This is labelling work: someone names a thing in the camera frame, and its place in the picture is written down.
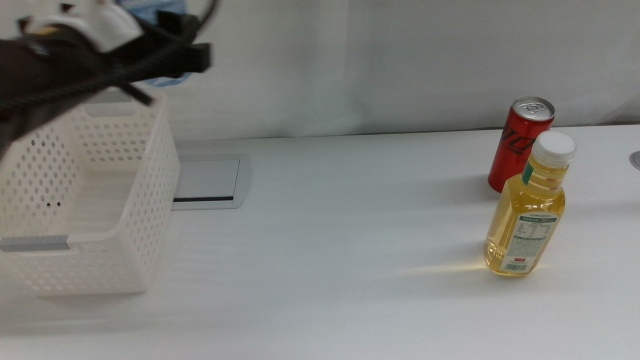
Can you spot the yellow tea bottle white cap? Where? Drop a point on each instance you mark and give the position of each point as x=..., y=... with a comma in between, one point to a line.
x=525, y=220

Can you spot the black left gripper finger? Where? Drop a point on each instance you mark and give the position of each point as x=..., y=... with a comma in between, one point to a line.
x=195, y=57
x=180, y=24

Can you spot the clear water bottle blue cap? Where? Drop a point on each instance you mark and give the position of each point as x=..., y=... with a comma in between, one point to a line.
x=150, y=7

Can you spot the white fabric backdrop curtain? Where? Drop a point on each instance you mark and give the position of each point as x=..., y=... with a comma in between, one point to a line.
x=400, y=60

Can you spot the red soda can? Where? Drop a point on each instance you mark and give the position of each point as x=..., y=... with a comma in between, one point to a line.
x=515, y=145

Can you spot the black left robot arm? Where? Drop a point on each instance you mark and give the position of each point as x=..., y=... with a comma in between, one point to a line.
x=30, y=65

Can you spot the white perforated plastic basket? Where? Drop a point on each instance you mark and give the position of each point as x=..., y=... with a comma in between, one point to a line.
x=150, y=200

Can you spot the grey round table grommet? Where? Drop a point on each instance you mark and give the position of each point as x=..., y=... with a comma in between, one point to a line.
x=636, y=161

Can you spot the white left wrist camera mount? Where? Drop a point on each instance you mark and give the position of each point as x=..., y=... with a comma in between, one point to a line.
x=110, y=25

